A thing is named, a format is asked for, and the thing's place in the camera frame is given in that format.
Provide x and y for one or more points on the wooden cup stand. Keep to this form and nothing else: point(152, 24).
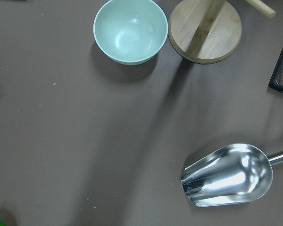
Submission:
point(205, 31)

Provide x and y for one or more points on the steel ice scoop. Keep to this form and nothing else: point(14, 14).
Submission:
point(233, 174)

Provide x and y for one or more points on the mint green bowl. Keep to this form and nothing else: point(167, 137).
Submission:
point(130, 32)

